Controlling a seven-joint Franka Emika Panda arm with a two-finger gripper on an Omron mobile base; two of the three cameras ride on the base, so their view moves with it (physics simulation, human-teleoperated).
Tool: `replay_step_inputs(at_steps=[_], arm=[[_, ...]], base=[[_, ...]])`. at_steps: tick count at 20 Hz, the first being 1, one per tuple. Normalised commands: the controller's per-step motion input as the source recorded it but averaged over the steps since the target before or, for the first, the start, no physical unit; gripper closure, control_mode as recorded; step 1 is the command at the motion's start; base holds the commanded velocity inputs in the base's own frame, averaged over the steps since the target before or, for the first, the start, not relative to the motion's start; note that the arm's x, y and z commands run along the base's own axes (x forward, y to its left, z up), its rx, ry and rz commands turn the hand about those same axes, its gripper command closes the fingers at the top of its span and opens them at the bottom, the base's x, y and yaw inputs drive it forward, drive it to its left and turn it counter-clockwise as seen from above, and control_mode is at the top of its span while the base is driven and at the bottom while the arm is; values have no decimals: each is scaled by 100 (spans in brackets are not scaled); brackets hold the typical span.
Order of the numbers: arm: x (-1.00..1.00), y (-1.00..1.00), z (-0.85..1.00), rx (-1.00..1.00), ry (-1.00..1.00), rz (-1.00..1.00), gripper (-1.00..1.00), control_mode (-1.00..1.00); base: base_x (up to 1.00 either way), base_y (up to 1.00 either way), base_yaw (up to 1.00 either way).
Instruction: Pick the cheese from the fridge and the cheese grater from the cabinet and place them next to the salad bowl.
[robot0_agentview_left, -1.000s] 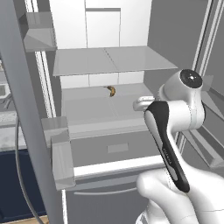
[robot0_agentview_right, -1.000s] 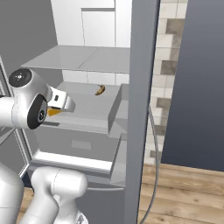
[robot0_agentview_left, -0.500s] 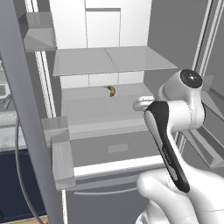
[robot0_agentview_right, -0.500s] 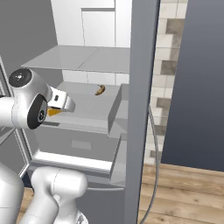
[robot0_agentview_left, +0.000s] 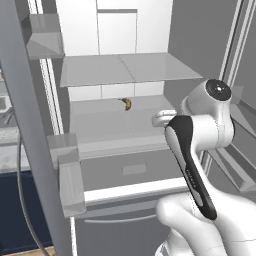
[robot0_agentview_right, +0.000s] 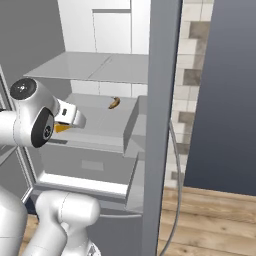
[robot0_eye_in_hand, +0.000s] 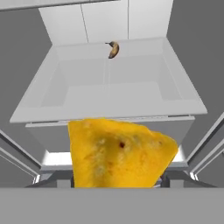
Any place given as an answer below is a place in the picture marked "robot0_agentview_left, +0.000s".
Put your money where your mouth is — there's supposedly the grey fridge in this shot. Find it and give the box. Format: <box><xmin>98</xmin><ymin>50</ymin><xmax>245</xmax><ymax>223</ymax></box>
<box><xmin>27</xmin><ymin>0</ymin><xmax>256</xmax><ymax>256</ymax></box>

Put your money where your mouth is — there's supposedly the thin curved grey door handle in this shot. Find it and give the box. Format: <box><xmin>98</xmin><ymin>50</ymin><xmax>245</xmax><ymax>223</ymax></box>
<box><xmin>16</xmin><ymin>132</ymin><xmax>51</xmax><ymax>256</ymax></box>

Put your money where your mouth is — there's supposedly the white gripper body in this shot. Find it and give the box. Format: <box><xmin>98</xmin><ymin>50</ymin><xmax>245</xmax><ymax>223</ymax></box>
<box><xmin>151</xmin><ymin>109</ymin><xmax>178</xmax><ymax>128</ymax></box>

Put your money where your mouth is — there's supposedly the glass fridge shelf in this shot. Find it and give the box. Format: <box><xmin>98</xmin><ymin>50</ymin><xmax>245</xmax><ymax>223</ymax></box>
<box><xmin>59</xmin><ymin>52</ymin><xmax>204</xmax><ymax>89</ymax></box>

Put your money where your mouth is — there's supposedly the grey freezer drawer front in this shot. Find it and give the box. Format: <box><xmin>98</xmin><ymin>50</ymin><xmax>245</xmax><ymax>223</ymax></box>
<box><xmin>71</xmin><ymin>199</ymin><xmax>175</xmax><ymax>256</ymax></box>

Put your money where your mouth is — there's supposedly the white sink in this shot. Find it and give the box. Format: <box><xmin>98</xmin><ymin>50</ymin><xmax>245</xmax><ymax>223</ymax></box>
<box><xmin>0</xmin><ymin>95</ymin><xmax>13</xmax><ymax>114</ymax></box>

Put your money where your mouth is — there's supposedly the grey freezer drawer handle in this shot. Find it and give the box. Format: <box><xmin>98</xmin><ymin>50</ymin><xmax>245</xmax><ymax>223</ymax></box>
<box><xmin>83</xmin><ymin>214</ymin><xmax>158</xmax><ymax>225</ymax></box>

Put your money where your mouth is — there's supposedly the grey crisper drawer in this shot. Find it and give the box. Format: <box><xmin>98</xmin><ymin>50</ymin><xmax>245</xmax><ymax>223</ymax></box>
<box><xmin>79</xmin><ymin>147</ymin><xmax>192</xmax><ymax>193</ymax></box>

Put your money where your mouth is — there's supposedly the grey fridge shelf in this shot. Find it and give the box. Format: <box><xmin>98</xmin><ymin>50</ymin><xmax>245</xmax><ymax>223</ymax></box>
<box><xmin>68</xmin><ymin>94</ymin><xmax>181</xmax><ymax>160</ymax></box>

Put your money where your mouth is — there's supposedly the brown curved food item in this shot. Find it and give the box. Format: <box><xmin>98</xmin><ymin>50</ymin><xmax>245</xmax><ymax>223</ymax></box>
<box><xmin>117</xmin><ymin>97</ymin><xmax>133</xmax><ymax>112</ymax></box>

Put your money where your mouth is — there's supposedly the navy base cupboard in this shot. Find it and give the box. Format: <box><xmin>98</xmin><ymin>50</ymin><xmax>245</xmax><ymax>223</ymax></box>
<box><xmin>0</xmin><ymin>170</ymin><xmax>54</xmax><ymax>256</ymax></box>

